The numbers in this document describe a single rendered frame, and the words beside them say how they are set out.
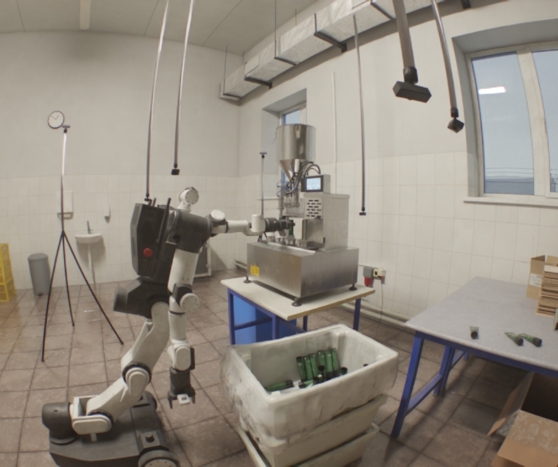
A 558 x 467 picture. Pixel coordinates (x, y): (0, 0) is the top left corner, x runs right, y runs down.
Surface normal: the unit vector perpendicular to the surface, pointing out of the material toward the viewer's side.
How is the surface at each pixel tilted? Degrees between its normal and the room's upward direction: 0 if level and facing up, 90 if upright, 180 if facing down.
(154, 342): 108
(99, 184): 90
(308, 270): 90
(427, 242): 90
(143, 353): 90
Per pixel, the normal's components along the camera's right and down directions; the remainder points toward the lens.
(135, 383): 0.53, 0.09
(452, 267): -0.81, 0.05
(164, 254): 0.55, 0.30
